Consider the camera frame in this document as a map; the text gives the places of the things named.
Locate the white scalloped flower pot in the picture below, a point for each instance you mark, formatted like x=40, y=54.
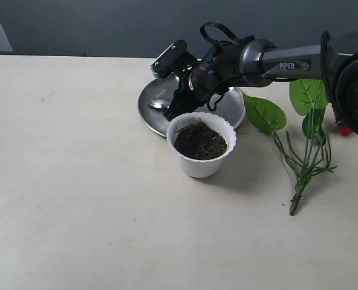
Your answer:
x=201, y=142

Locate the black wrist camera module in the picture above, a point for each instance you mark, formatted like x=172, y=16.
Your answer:
x=175, y=59

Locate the steel spork spoon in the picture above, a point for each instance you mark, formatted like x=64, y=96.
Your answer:
x=159, y=103

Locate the artificial red anthurium plant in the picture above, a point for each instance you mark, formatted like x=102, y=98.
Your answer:
x=309, y=100

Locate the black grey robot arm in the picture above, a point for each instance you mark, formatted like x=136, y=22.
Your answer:
x=250, y=62

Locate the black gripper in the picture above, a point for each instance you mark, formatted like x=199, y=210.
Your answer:
x=196, y=88

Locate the round steel plate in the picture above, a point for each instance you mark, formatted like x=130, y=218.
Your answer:
x=231, y=107

